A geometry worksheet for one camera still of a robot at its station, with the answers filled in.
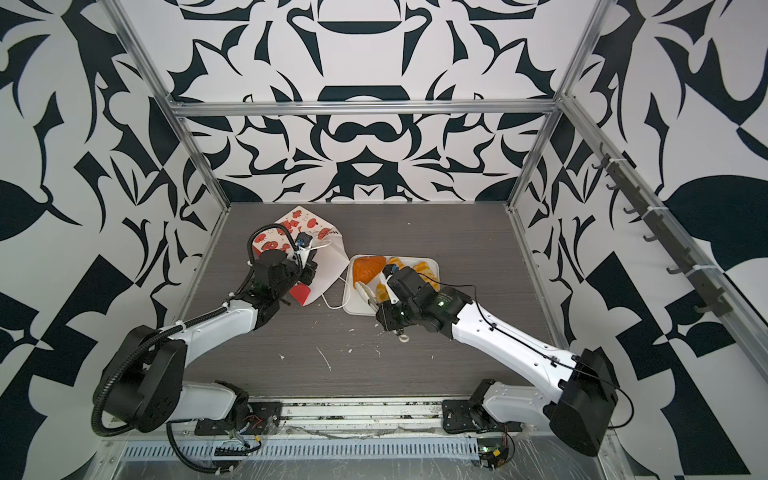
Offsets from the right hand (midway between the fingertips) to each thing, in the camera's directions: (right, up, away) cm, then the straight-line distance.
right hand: (379, 314), depth 75 cm
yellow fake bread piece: (0, +2, +14) cm, 15 cm away
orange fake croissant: (-5, +9, +21) cm, 24 cm away
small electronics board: (+26, -31, -4) cm, 41 cm away
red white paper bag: (-17, +13, +24) cm, 32 cm away
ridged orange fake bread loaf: (+5, +11, +27) cm, 29 cm away
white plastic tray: (-8, -1, +16) cm, 18 cm away
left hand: (-19, +17, +11) cm, 28 cm away
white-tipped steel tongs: (-3, +3, +5) cm, 6 cm away
